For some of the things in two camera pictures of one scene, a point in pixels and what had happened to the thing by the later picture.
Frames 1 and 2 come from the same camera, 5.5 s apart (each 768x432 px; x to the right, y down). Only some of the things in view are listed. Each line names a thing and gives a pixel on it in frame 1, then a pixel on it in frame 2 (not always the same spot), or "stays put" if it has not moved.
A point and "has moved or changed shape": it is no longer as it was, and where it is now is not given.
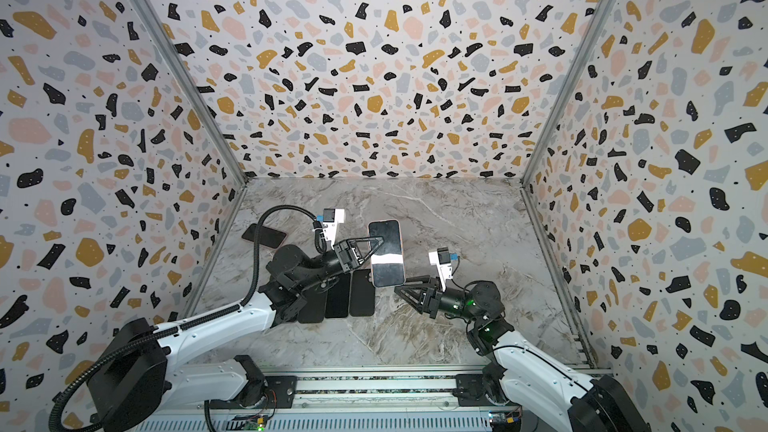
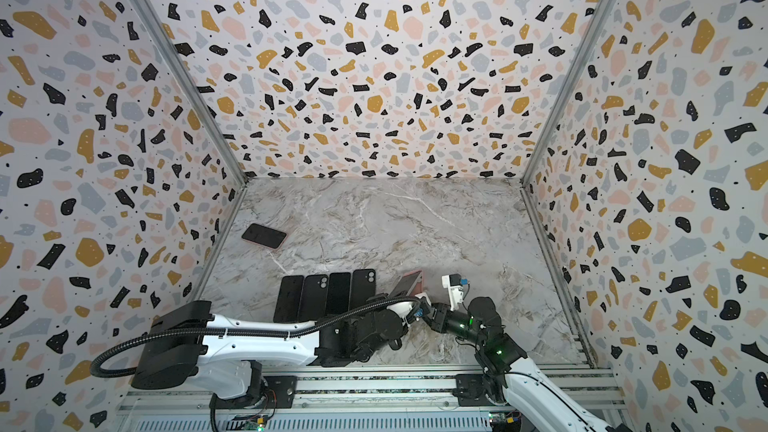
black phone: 387,263 has moved or changed shape
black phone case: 314,310 stays put
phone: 337,299 stays put
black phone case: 361,293 stays put
